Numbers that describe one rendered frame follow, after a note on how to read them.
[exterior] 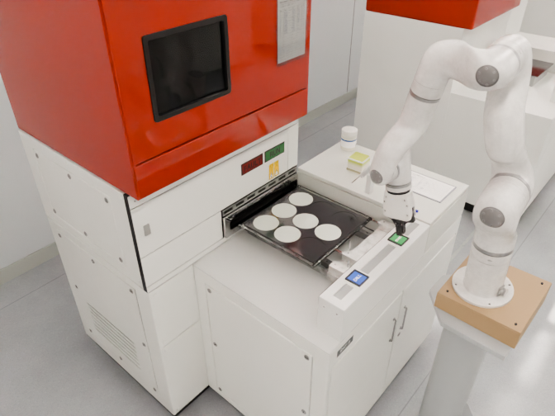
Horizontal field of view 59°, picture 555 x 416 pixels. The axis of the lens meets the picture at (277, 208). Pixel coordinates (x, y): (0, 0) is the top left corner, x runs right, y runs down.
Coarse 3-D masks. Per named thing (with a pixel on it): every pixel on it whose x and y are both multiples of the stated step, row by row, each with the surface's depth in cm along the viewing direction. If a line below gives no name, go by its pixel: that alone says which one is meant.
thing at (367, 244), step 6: (372, 234) 186; (378, 234) 186; (384, 234) 186; (366, 240) 184; (372, 240) 184; (378, 240) 184; (360, 246) 181; (366, 246) 181; (372, 246) 181; (354, 252) 178; (360, 252) 178; (366, 252) 178; (330, 276) 169; (336, 276) 168
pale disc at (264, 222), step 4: (260, 216) 193; (264, 216) 193; (268, 216) 193; (272, 216) 193; (256, 220) 190; (260, 220) 190; (264, 220) 190; (268, 220) 190; (272, 220) 190; (276, 220) 190; (256, 224) 189; (260, 224) 189; (264, 224) 189; (268, 224) 189; (272, 224) 189; (276, 224) 189; (260, 228) 187; (264, 228) 187; (268, 228) 187; (272, 228) 187
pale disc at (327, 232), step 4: (316, 228) 187; (320, 228) 187; (324, 228) 187; (328, 228) 187; (332, 228) 187; (336, 228) 187; (316, 232) 185; (320, 232) 185; (324, 232) 185; (328, 232) 185; (332, 232) 185; (336, 232) 185; (340, 232) 185; (320, 236) 182; (324, 236) 182; (328, 236) 182; (332, 236) 182; (336, 236) 182
